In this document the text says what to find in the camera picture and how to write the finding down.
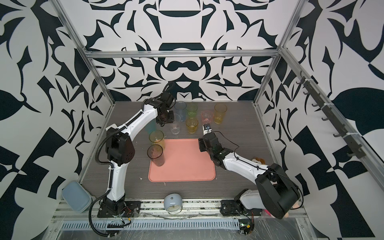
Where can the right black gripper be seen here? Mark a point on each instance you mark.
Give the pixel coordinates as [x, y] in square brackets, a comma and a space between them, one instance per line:
[202, 142]

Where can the light green tall glass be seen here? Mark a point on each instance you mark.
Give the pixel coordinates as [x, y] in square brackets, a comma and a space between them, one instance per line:
[157, 137]

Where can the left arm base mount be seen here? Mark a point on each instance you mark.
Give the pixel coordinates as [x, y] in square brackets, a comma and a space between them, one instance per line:
[125, 209]

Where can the pink short glass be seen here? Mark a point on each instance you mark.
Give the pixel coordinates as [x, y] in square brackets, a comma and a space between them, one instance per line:
[207, 117]

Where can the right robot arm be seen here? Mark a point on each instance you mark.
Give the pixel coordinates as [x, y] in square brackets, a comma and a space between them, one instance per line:
[276, 192]

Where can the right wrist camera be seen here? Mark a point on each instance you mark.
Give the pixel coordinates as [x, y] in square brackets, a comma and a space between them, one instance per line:
[207, 129]

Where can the pink plastic tray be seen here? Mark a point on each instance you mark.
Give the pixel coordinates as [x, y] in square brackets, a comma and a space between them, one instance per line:
[184, 162]

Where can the black wall hook rail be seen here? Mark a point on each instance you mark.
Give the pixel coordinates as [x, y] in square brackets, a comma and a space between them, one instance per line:
[334, 117]

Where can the smoky grey tall glass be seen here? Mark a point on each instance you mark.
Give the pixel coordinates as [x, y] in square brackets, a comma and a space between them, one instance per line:
[156, 155]

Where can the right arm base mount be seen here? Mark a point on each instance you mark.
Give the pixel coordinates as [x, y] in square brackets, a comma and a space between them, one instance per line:
[235, 207]

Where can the blue tall glass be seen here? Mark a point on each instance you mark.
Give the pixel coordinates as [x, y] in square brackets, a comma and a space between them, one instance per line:
[181, 110]

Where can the yellow short glass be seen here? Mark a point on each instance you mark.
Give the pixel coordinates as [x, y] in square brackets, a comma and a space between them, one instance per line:
[192, 125]

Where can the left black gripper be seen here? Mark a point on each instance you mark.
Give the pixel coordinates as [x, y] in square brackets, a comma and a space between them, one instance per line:
[170, 121]

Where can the clear tall glass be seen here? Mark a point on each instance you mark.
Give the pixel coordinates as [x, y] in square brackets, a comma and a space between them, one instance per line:
[175, 127]

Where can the teal frosted glass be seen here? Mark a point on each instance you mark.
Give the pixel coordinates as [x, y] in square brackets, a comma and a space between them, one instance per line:
[151, 126]

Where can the light blue container lid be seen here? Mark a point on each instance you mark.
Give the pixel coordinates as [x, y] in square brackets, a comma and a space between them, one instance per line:
[76, 197]

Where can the white round timer device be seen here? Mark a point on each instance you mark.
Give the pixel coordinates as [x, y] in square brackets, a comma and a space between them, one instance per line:
[173, 204]

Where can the green short glass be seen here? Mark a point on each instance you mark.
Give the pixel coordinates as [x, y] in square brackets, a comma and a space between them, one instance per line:
[192, 109]

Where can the white slotted cable duct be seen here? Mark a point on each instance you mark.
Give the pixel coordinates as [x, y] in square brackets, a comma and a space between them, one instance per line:
[190, 224]

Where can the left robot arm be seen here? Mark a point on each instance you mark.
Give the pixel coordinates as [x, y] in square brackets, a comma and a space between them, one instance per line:
[117, 149]

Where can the orange tall glass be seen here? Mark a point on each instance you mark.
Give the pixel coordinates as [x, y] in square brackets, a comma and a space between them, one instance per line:
[220, 110]

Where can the brown white flower toy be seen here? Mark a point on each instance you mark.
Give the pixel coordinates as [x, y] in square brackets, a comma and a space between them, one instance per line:
[259, 161]

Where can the pink plush pig toy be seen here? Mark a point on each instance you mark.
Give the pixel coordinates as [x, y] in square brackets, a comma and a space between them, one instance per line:
[267, 214]

